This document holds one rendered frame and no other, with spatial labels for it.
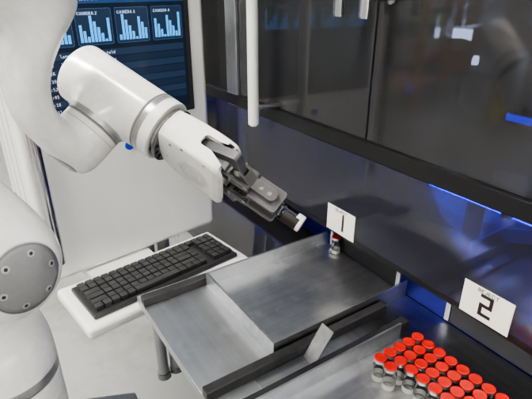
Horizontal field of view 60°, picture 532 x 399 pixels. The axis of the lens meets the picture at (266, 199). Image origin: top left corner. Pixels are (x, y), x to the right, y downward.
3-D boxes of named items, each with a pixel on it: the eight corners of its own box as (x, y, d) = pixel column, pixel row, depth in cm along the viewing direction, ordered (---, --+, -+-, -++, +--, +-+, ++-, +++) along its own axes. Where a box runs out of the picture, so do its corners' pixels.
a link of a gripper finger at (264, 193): (229, 184, 58) (272, 215, 57) (229, 173, 55) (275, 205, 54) (244, 166, 59) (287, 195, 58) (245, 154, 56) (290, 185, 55)
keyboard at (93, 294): (207, 237, 136) (207, 229, 135) (237, 256, 126) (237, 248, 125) (70, 292, 112) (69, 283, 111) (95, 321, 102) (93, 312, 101)
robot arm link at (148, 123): (137, 160, 64) (153, 172, 64) (124, 127, 56) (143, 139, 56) (176, 119, 67) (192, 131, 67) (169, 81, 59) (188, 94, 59)
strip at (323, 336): (321, 347, 84) (323, 322, 82) (332, 358, 82) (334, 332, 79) (255, 381, 77) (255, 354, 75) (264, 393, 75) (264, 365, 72)
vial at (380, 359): (378, 370, 79) (380, 350, 77) (387, 379, 77) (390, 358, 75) (368, 376, 78) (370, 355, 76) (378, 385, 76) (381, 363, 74)
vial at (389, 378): (387, 379, 77) (390, 359, 75) (397, 388, 76) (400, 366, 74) (378, 385, 76) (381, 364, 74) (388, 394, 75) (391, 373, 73)
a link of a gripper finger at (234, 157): (188, 144, 58) (216, 176, 61) (218, 142, 52) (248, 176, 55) (194, 138, 59) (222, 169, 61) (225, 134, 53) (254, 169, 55)
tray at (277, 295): (326, 242, 118) (327, 230, 117) (405, 294, 99) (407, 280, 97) (207, 286, 101) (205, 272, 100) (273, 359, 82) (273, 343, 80)
